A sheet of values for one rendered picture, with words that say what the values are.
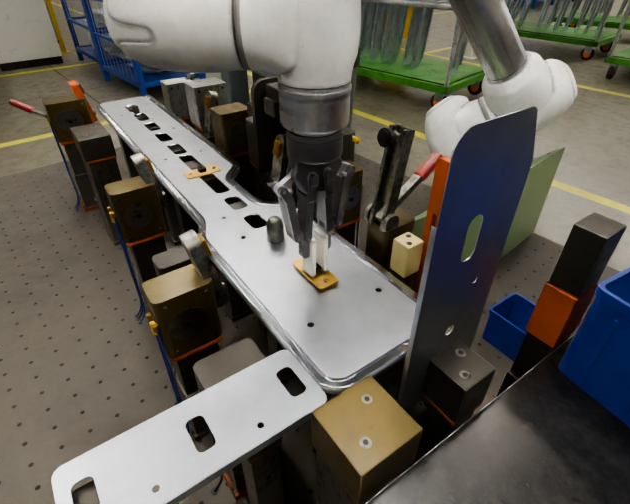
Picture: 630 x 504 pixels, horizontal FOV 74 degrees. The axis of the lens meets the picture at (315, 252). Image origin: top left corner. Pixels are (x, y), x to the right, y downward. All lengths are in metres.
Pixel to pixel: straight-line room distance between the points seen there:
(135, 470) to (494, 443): 0.37
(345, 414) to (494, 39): 0.94
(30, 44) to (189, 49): 7.05
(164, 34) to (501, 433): 0.55
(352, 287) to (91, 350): 0.65
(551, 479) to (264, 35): 0.53
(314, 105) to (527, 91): 0.81
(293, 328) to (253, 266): 0.16
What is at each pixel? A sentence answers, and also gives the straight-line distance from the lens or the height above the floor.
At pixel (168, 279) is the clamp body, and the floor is 1.05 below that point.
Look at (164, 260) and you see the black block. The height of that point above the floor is 0.99.
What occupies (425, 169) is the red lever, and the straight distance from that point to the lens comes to 0.75.
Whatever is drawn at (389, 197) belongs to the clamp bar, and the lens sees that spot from 0.70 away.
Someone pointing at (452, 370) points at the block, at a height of 1.08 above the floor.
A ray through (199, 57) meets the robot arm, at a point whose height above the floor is 1.34.
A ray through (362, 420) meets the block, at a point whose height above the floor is 1.06.
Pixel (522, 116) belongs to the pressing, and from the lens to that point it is 0.37.
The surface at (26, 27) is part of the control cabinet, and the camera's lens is 7.53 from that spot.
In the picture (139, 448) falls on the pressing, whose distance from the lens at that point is 0.54.
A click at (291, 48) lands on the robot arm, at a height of 1.35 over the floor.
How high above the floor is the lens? 1.44
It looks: 37 degrees down
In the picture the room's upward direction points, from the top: straight up
